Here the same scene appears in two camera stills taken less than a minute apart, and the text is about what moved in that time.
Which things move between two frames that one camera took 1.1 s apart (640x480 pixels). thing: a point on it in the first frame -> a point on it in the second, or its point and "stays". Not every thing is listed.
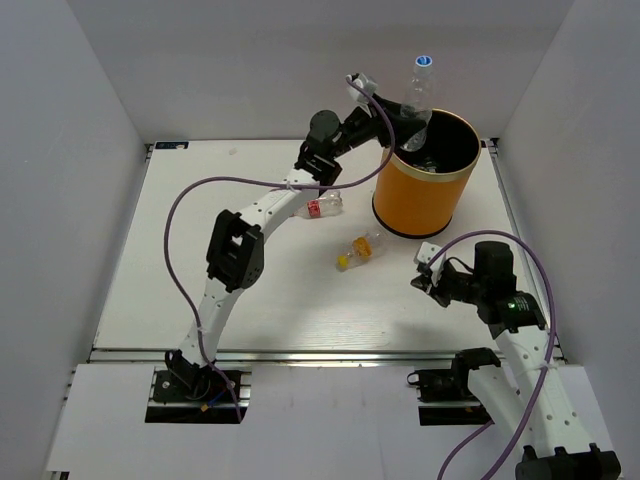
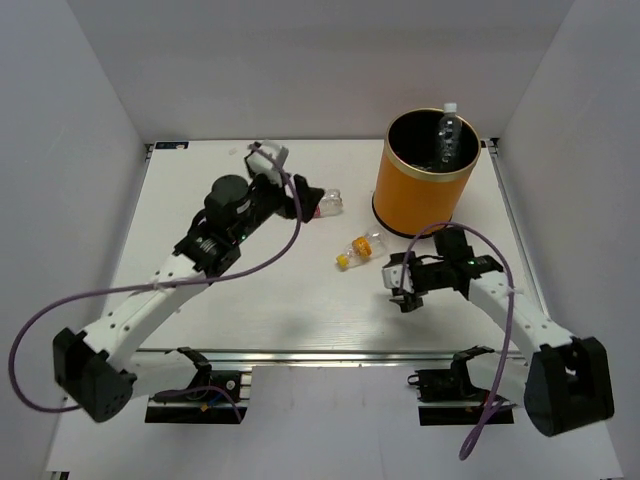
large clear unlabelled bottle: x=416 y=110 -> x=448 y=137
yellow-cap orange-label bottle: x=363 y=248 stays
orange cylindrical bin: x=420 y=191 stays
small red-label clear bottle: x=329 y=205 stays
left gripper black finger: x=405 y=126 -> x=308 y=197
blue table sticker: x=171 y=145 stays
